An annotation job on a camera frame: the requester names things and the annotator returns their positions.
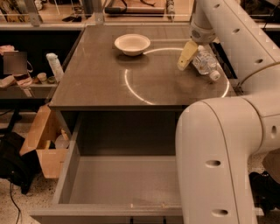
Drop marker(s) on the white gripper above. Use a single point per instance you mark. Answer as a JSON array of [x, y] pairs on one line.
[[202, 36]]

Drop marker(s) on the clear plastic water bottle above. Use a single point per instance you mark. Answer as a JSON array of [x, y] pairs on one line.
[[206, 64]]

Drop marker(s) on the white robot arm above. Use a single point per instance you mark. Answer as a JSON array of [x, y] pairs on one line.
[[215, 137]]

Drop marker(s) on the grey cabinet with top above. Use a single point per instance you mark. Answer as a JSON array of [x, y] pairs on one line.
[[100, 77]]

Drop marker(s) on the white bottle on shelf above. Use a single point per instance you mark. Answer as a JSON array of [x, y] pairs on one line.
[[55, 65]]

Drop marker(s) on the open grey top drawer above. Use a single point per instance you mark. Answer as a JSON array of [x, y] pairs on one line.
[[119, 165]]

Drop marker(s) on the pink lidded drink bottle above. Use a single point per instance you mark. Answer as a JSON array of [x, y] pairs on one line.
[[15, 67]]

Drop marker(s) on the white paper bowl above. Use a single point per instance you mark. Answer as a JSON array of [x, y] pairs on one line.
[[132, 44]]

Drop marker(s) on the beige trouser leg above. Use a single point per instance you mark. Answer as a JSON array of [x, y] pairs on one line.
[[271, 164]]

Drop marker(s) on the small jar on shelf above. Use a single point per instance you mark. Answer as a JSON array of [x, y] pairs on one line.
[[42, 78]]

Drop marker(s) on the black shoe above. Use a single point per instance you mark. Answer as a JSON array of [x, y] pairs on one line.
[[265, 190]]

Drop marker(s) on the open cardboard box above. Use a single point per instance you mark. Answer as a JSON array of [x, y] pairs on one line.
[[46, 139]]

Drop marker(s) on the black bag on floor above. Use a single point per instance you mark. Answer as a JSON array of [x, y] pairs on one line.
[[19, 170]]

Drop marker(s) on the black drawer handle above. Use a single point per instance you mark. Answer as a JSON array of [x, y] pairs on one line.
[[147, 220]]

